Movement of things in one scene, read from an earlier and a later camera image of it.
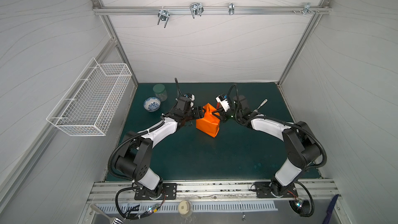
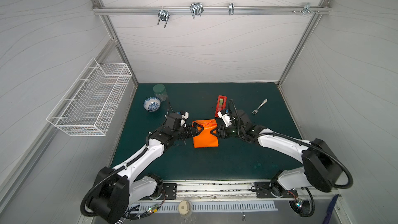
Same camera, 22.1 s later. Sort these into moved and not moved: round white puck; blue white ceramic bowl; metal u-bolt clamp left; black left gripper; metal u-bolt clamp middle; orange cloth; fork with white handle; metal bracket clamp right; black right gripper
Moved: black left gripper; orange cloth; black right gripper
Not moved: metal u-bolt clamp left; metal u-bolt clamp middle; metal bracket clamp right; blue white ceramic bowl; fork with white handle; round white puck
